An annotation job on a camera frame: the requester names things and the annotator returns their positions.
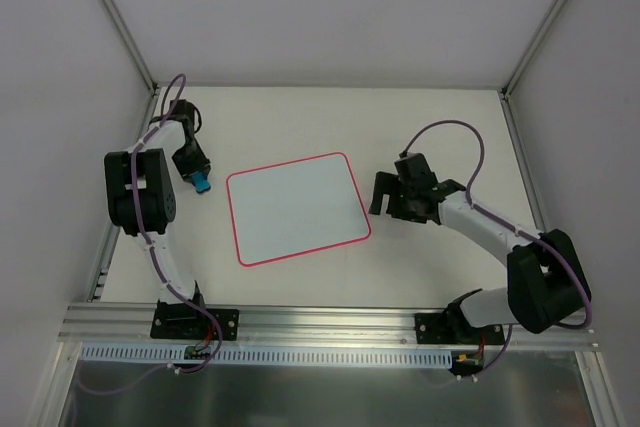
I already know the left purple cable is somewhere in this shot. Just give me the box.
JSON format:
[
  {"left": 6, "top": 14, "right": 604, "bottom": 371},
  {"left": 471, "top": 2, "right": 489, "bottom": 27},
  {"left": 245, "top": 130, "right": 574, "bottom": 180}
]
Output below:
[{"left": 74, "top": 73, "right": 224, "bottom": 393}]

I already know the aluminium frame post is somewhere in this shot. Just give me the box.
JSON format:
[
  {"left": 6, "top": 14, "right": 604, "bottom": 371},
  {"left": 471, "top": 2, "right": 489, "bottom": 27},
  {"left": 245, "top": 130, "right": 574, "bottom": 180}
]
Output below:
[
  {"left": 86, "top": 0, "right": 158, "bottom": 302},
  {"left": 498, "top": 0, "right": 570, "bottom": 227}
]

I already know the left aluminium frame post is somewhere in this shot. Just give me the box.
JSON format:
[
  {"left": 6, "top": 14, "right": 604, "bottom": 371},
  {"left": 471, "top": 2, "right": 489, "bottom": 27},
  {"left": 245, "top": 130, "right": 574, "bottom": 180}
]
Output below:
[{"left": 86, "top": 0, "right": 158, "bottom": 302}]

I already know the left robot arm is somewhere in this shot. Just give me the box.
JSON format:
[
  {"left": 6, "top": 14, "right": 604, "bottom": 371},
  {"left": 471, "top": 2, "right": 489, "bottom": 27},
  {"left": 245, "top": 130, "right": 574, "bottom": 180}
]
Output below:
[{"left": 104, "top": 100, "right": 211, "bottom": 338}]

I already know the right aluminium frame post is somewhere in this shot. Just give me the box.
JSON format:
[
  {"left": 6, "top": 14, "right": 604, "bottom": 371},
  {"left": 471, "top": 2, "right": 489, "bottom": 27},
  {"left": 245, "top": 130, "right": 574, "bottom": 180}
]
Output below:
[{"left": 498, "top": 0, "right": 570, "bottom": 227}]

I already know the pink framed whiteboard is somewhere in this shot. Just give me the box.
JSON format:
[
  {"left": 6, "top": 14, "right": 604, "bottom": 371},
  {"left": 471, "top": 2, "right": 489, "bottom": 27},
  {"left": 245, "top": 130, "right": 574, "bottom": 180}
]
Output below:
[{"left": 226, "top": 152, "right": 372, "bottom": 267}]

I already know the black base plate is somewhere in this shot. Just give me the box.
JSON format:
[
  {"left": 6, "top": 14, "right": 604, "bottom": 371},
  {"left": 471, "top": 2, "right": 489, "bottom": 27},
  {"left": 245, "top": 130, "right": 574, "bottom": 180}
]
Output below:
[
  {"left": 413, "top": 311, "right": 505, "bottom": 346},
  {"left": 150, "top": 302, "right": 240, "bottom": 341}
]

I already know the blue bone-shaped eraser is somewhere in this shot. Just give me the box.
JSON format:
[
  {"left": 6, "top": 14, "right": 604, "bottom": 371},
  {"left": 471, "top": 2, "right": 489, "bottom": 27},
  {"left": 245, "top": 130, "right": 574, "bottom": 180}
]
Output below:
[{"left": 191, "top": 171, "right": 211, "bottom": 195}]

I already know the white slotted cable duct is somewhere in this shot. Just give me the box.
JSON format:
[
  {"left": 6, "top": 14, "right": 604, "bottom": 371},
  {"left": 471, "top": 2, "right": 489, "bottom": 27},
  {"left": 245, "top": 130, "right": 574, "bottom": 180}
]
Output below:
[{"left": 79, "top": 343, "right": 453, "bottom": 370}]

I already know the aluminium mounting rail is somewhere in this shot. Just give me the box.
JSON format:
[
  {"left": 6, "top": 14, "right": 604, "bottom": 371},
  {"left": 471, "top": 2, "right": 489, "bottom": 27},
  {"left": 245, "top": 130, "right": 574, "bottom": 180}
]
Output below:
[{"left": 57, "top": 302, "right": 601, "bottom": 352}]

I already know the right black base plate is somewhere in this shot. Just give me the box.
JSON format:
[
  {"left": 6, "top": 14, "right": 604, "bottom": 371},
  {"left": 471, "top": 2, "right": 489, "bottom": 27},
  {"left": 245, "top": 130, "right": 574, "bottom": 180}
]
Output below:
[{"left": 413, "top": 311, "right": 505, "bottom": 346}]

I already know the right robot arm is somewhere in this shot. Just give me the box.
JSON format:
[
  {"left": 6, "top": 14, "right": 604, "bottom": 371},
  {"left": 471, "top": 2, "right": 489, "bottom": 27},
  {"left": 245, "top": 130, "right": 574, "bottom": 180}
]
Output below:
[{"left": 369, "top": 153, "right": 592, "bottom": 343}]

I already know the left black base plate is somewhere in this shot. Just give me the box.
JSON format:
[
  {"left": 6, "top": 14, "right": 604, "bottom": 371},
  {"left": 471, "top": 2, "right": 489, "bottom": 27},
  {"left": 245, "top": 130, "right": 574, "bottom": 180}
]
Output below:
[{"left": 150, "top": 302, "right": 240, "bottom": 341}]

